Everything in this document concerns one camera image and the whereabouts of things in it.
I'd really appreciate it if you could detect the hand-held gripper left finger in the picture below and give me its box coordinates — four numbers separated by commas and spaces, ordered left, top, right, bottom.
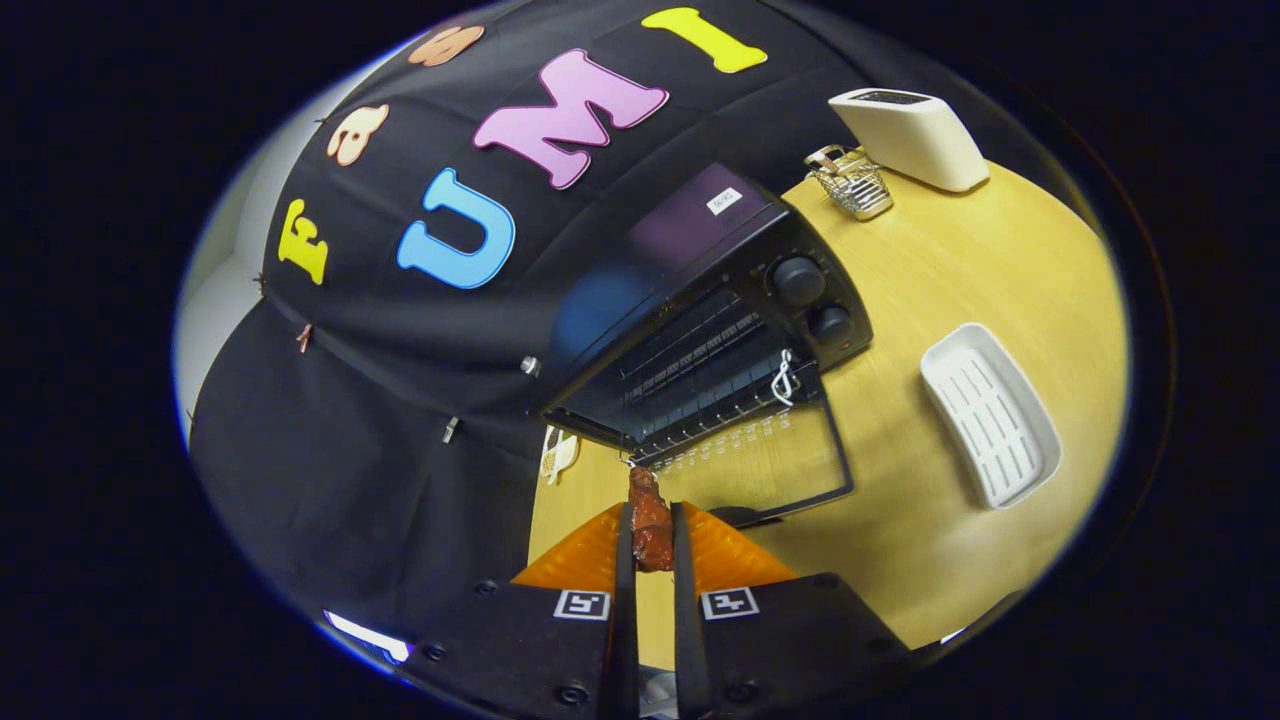
405, 503, 641, 720

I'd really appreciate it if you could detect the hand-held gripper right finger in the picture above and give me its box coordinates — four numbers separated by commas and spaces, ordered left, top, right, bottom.
670, 502, 911, 720

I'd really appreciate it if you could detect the red meat slice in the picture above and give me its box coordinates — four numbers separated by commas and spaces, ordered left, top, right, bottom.
628, 466, 676, 573

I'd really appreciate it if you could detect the black toaster oven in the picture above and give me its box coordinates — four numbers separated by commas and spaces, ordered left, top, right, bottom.
528, 163, 874, 529

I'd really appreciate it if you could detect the white bread toaster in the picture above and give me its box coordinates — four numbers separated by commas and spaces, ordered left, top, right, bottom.
828, 87, 991, 193

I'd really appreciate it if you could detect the white divided condiment dish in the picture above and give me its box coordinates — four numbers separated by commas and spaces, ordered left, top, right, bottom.
540, 428, 581, 486

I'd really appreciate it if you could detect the black backdrop cloth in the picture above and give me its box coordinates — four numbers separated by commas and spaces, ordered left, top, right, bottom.
185, 0, 1001, 651

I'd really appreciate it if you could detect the white rectangular dish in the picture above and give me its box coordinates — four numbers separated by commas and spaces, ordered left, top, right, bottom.
920, 322, 1063, 510

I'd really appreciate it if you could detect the metal wire basket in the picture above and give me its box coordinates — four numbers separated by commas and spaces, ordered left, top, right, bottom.
804, 145, 894, 221

